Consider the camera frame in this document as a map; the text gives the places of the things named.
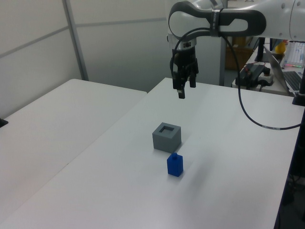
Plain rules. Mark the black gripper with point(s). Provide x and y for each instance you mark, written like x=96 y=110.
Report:
x=186 y=59

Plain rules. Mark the blue block with knob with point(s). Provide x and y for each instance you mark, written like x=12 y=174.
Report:
x=175 y=167

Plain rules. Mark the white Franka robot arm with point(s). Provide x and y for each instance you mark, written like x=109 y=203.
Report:
x=190 y=19

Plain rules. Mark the grey hollow cuboid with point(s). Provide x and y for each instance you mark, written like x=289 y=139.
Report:
x=166 y=142

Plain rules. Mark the brown cardboard box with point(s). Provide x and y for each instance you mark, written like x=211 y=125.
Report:
x=238 y=57

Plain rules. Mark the black power unit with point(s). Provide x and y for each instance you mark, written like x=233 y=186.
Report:
x=255 y=71

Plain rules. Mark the silver open laptop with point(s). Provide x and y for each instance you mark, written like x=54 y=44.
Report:
x=283 y=74

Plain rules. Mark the yellow toy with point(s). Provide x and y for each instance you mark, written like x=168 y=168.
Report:
x=280 y=47

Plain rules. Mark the black table clamp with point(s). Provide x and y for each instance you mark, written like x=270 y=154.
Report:
x=3 y=122

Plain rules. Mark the grey partition post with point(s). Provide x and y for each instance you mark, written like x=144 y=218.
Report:
x=76 y=40

